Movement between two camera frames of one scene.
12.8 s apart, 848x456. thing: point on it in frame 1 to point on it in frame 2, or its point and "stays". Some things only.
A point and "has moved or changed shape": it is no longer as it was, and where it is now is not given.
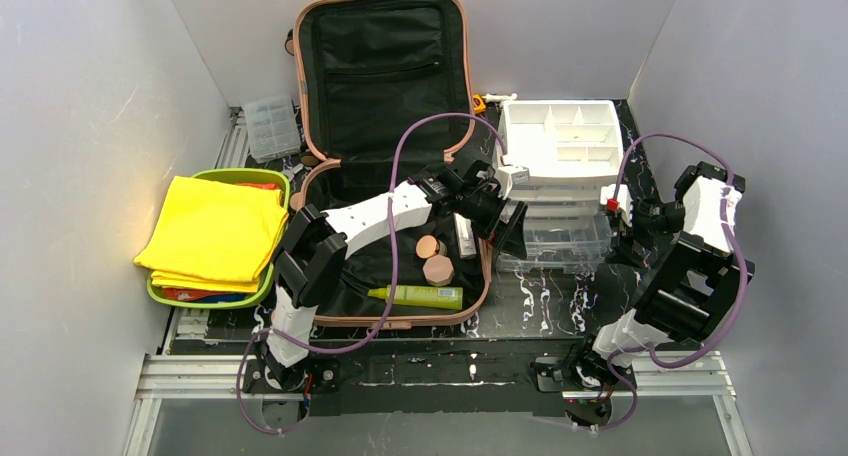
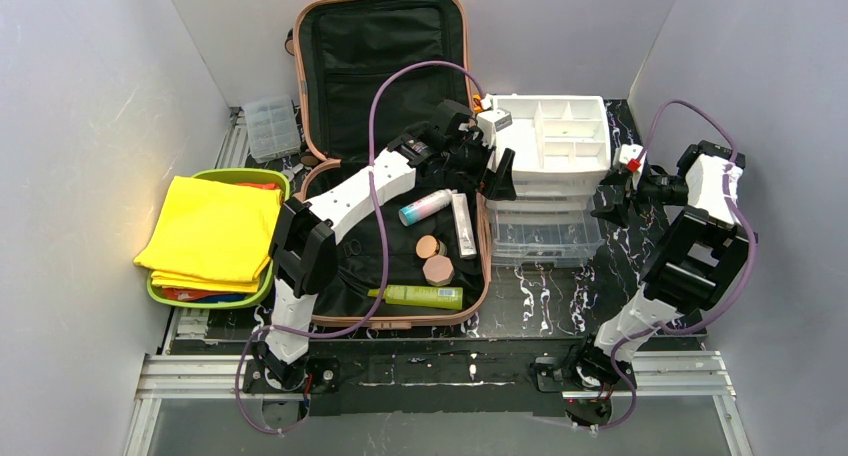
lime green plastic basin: [275, 177] stays
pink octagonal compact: [438, 270] stays
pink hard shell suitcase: [385, 97] stays
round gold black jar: [428, 246] stays
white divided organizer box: [560, 153] has moved or changed shape
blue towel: [219, 297] stays
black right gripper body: [622, 239] to [626, 187]
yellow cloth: [213, 235] stays
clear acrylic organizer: [569, 244] has moved or changed shape
